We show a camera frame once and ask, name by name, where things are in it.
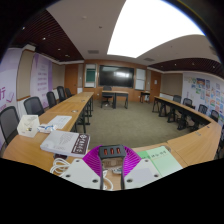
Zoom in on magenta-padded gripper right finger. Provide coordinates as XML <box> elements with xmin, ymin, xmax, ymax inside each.
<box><xmin>121</xmin><ymin>146</ymin><xmax>164</xmax><ymax>190</ymax></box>

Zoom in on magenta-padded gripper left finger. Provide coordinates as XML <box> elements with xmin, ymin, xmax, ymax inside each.
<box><xmin>60</xmin><ymin>144</ymin><xmax>104</xmax><ymax>191</ymax></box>

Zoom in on black charger with red ports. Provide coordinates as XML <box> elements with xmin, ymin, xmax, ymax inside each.
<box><xmin>98</xmin><ymin>144</ymin><xmax>128</xmax><ymax>160</ymax></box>

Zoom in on green booklet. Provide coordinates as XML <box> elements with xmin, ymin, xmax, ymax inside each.
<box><xmin>136</xmin><ymin>145</ymin><xmax>184</xmax><ymax>178</ymax></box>

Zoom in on white paper sheet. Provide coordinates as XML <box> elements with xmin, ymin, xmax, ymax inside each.
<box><xmin>47</xmin><ymin>114</ymin><xmax>73</xmax><ymax>131</ymax></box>

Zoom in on blue and white packet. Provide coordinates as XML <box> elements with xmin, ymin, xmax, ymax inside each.
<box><xmin>36</xmin><ymin>123</ymin><xmax>58</xmax><ymax>134</ymax></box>

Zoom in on white translucent box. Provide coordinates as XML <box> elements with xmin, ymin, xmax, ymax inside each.
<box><xmin>16</xmin><ymin>114</ymin><xmax>41</xmax><ymax>139</ymax></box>

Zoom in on small wooden side desk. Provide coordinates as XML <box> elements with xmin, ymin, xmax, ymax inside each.
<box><xmin>139</xmin><ymin>90</ymin><xmax>152</xmax><ymax>104</ymax></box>

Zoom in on row of black mesh chairs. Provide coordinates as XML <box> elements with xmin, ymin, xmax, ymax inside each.
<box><xmin>171</xmin><ymin>94</ymin><xmax>224</xmax><ymax>161</ymax></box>
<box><xmin>0</xmin><ymin>85</ymin><xmax>74</xmax><ymax>146</ymax></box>

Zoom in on wooden lectern desk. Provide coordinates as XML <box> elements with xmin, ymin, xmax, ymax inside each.
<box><xmin>100</xmin><ymin>89</ymin><xmax>130</xmax><ymax>110</ymax></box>

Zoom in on black office chair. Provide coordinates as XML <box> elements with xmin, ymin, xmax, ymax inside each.
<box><xmin>101</xmin><ymin>85</ymin><xmax>115</xmax><ymax>108</ymax></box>

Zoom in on brown wooden door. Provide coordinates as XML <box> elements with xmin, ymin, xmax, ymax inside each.
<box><xmin>64</xmin><ymin>63</ymin><xmax>80</xmax><ymax>96</ymax></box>
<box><xmin>149</xmin><ymin>70</ymin><xmax>162</xmax><ymax>103</ymax></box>

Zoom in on plain white whiteboard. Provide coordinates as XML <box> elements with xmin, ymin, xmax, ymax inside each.
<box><xmin>134</xmin><ymin>68</ymin><xmax>147</xmax><ymax>91</ymax></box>

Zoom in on whiteboard with green panel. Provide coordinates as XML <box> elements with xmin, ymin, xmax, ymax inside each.
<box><xmin>84</xmin><ymin>63</ymin><xmax>97</xmax><ymax>89</ymax></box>

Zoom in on large bright ceiling light panel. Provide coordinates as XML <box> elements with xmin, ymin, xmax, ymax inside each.
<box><xmin>106</xmin><ymin>0</ymin><xmax>205</xmax><ymax>60</ymax></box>

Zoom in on white power cable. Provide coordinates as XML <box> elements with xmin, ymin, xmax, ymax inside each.
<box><xmin>49</xmin><ymin>157</ymin><xmax>115</xmax><ymax>191</ymax></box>

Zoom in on large black wall screen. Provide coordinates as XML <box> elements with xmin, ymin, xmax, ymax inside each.
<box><xmin>98</xmin><ymin>64</ymin><xmax>135</xmax><ymax>89</ymax></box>

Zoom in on colourful wall posters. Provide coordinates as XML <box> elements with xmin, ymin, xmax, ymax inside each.
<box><xmin>186</xmin><ymin>76</ymin><xmax>224</xmax><ymax>126</ymax></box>

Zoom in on narrow purple wall banner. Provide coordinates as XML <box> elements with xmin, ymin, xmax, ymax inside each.
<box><xmin>29</xmin><ymin>53</ymin><xmax>54</xmax><ymax>108</ymax></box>

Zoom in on wide purple wall banner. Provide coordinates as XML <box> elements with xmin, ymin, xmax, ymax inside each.
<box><xmin>0</xmin><ymin>48</ymin><xmax>23</xmax><ymax>148</ymax></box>

